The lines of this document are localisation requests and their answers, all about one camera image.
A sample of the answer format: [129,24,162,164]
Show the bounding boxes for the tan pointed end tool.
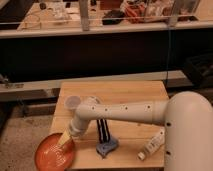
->
[58,131,72,146]

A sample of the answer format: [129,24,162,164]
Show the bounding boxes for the orange ceramic bowl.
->
[34,133,75,171]

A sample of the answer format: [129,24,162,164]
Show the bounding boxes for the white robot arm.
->
[59,91,213,171]

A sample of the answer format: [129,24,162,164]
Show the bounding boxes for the translucent plastic cup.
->
[64,96,81,110]

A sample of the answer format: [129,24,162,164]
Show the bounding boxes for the white tube bottle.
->
[138,128,165,160]

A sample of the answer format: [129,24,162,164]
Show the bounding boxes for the black bag on counter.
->
[102,10,124,25]

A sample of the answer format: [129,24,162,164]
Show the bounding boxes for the red orange item on counter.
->
[125,3,146,23]

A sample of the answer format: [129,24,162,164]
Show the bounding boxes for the dark crate at right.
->
[182,53,213,88]

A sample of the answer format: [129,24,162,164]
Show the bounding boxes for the grey metal post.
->
[79,0,90,31]

